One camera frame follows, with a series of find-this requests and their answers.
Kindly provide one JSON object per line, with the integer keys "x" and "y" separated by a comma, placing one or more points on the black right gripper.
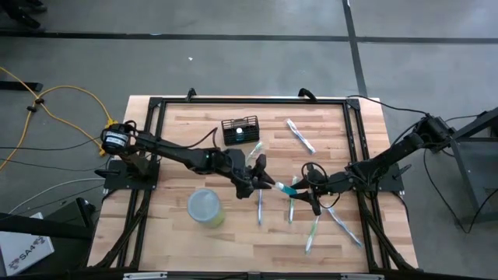
{"x": 334, "y": 183}

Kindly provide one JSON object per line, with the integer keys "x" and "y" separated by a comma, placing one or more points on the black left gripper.
{"x": 241, "y": 171}

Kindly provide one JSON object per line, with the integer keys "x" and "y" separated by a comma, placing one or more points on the green toothbrush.
{"x": 257, "y": 149}
{"x": 311, "y": 237}
{"x": 291, "y": 212}

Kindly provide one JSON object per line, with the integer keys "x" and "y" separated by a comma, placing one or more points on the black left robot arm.
{"x": 175, "y": 149}

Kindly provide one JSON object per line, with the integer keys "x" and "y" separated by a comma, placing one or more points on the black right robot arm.
{"x": 397, "y": 149}

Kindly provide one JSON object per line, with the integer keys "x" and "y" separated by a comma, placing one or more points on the pale green cup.
{"x": 204, "y": 208}

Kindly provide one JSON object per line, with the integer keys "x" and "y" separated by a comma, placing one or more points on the black metal side table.
{"x": 478, "y": 167}

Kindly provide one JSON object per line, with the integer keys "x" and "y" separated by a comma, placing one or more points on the black equipment stand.
{"x": 58, "y": 229}

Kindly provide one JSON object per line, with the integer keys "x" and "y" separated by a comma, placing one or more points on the white printed cardboard box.
{"x": 23, "y": 253}

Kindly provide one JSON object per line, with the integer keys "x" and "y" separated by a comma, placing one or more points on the black flat floor bar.
{"x": 19, "y": 86}

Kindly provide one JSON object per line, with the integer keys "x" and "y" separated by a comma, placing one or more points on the person's foot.
{"x": 23, "y": 17}
{"x": 37, "y": 5}

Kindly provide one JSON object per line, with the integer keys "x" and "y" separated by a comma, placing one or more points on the black aluminium table frame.
{"x": 253, "y": 100}

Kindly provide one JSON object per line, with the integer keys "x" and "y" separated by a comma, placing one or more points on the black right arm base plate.
{"x": 393, "y": 186}

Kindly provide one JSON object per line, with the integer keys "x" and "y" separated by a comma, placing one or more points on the black frame clamp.
{"x": 307, "y": 93}
{"x": 190, "y": 94}

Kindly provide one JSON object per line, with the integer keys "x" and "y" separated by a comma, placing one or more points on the silver table edge bracket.
{"x": 362, "y": 277}
{"x": 144, "y": 275}

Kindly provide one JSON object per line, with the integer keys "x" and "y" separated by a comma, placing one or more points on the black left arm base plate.
{"x": 116, "y": 180}

